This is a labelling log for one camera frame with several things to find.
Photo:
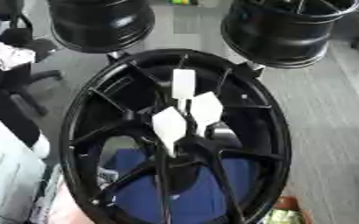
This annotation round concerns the black spoked wheel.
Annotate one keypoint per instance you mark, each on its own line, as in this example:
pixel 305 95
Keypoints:
pixel 249 122

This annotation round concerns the black office chair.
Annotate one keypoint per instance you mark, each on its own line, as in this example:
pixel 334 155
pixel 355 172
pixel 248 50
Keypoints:
pixel 15 73

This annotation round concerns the blue cloth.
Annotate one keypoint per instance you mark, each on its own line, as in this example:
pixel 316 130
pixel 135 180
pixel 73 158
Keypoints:
pixel 195 195

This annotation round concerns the black wheel rim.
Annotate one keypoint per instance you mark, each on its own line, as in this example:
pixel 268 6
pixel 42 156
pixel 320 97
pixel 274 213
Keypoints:
pixel 100 23
pixel 279 32

